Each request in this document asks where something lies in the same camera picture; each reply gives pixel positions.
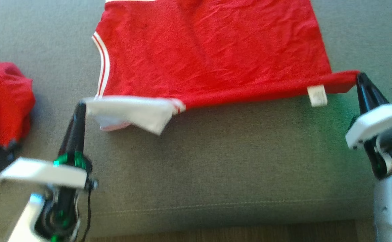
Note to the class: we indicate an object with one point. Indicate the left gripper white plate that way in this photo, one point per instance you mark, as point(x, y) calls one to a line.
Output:
point(41, 171)

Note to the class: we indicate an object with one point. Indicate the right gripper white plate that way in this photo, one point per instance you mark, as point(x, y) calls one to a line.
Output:
point(374, 122)

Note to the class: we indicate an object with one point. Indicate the red printed basketball shorts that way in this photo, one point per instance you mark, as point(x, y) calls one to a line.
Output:
point(4, 97)

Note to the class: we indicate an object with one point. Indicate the red white-trimmed jersey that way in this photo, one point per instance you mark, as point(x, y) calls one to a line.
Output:
point(216, 50)

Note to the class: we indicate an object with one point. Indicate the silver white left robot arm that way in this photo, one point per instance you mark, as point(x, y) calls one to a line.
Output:
point(23, 222)

